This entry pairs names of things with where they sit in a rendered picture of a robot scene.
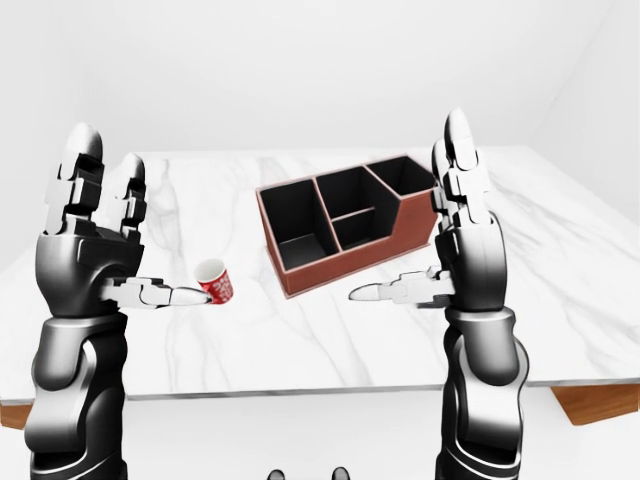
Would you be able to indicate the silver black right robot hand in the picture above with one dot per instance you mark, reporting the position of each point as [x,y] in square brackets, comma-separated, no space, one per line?
[472,260]

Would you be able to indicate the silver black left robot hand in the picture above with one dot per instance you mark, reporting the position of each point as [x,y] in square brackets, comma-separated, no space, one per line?
[75,265]

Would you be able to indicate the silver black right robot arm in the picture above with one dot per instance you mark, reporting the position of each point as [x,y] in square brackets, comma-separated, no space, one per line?
[480,395]

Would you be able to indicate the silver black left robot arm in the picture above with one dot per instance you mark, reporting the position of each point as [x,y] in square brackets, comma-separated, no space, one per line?
[75,395]

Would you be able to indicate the red-brown desk caddy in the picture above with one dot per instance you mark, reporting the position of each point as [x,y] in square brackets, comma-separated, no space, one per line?
[345,220]

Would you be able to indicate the red white printed cup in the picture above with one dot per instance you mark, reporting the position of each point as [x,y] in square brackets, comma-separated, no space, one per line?
[216,282]

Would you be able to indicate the brown wooden table leg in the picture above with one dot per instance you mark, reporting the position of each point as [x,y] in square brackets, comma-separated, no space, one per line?
[15,416]
[595,402]

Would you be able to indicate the small dark rounded shape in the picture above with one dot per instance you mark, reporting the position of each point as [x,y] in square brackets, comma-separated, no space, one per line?
[341,473]
[276,474]

